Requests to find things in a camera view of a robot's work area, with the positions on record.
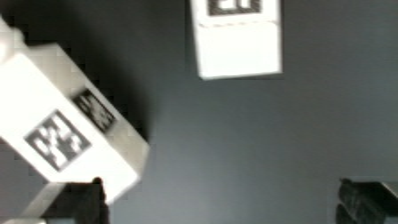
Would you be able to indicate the white table leg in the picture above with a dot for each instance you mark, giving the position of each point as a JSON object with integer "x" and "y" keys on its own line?
{"x": 239, "y": 38}
{"x": 61, "y": 124}

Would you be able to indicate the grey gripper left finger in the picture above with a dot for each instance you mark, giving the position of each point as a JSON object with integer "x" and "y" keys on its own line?
{"x": 70, "y": 203}

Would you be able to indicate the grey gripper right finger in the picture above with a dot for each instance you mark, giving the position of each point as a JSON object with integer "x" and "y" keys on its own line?
{"x": 369, "y": 202}

